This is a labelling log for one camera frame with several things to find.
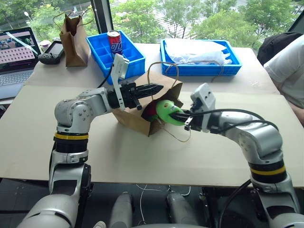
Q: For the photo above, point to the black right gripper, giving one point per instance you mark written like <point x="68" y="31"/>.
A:
<point x="195" y="121"/>

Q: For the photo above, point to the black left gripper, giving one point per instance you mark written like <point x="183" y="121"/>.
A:
<point x="127" y="96"/>

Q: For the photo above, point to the green plush toy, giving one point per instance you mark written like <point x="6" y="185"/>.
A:
<point x="166" y="111"/>

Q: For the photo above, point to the brown paper bag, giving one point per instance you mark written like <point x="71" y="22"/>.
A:
<point x="73" y="45"/>
<point x="133" y="116"/>

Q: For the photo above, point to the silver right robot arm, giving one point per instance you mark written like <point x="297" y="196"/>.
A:
<point x="259" y="137"/>

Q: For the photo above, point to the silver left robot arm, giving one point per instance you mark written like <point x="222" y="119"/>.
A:
<point x="71" y="114"/>

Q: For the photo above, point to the upright brown paper bag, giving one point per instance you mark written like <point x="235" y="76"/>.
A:
<point x="73" y="45"/>

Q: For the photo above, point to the blue compartment bin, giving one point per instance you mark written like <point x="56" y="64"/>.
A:
<point x="133" y="61"/>

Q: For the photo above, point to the blue shallow plastic crate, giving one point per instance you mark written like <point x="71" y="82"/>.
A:
<point x="202" y="69"/>

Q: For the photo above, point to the clear plastic bags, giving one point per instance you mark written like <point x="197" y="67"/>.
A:
<point x="190" y="51"/>

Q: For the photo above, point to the red soda can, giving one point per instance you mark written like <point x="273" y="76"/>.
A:
<point x="115" y="44"/>

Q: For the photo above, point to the grey rounded robot leg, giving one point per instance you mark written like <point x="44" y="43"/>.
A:
<point x="181" y="209"/>
<point x="121" y="209"/>

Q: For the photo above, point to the black handheld controller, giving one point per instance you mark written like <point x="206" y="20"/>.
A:
<point x="51" y="54"/>

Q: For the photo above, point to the person in white shirt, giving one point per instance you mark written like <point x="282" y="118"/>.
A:
<point x="287" y="71"/>

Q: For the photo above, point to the black backpack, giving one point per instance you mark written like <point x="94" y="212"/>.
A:
<point x="275" y="45"/>

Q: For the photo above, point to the white shoe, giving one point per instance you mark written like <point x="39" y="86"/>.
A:
<point x="99" y="224"/>

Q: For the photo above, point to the grey laptop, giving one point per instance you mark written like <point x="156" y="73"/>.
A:
<point x="14" y="54"/>

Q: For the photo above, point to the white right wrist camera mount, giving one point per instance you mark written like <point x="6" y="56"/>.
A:
<point x="205" y="97"/>

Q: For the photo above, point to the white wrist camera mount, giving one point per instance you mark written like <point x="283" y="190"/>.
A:
<point x="120" y="65"/>
<point x="205" y="97"/>

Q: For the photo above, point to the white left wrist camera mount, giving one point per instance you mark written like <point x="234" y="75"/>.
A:
<point x="120" y="65"/>

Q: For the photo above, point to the black window frame post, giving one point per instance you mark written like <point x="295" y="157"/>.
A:
<point x="101" y="16"/>

